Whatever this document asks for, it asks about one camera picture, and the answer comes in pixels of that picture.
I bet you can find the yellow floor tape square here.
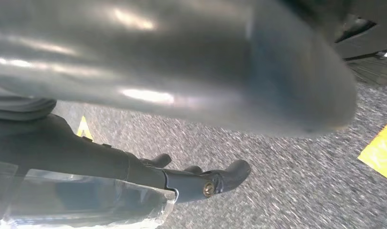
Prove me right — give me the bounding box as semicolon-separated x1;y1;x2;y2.
76;115;94;142
357;116;387;185

